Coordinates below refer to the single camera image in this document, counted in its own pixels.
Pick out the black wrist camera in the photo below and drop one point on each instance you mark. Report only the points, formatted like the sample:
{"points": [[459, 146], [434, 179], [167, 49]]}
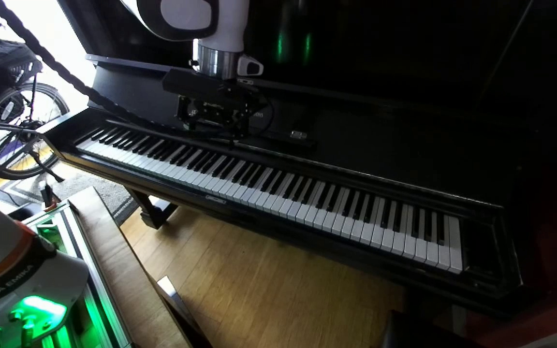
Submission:
{"points": [[192, 82]]}

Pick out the black piano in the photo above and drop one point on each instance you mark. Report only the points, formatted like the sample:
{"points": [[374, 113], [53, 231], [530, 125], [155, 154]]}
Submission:
{"points": [[387, 148]]}

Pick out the silver metal plate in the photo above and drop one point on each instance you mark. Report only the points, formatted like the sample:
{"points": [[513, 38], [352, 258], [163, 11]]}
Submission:
{"points": [[169, 291]]}

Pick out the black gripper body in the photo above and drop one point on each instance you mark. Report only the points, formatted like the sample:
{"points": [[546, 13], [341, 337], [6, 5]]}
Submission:
{"points": [[217, 107]]}

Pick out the green lit device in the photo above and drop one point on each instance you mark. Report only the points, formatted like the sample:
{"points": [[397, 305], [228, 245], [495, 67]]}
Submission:
{"points": [[82, 258]]}

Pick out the wooden piano bench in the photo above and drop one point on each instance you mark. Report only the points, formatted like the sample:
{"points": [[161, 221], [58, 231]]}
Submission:
{"points": [[124, 283]]}

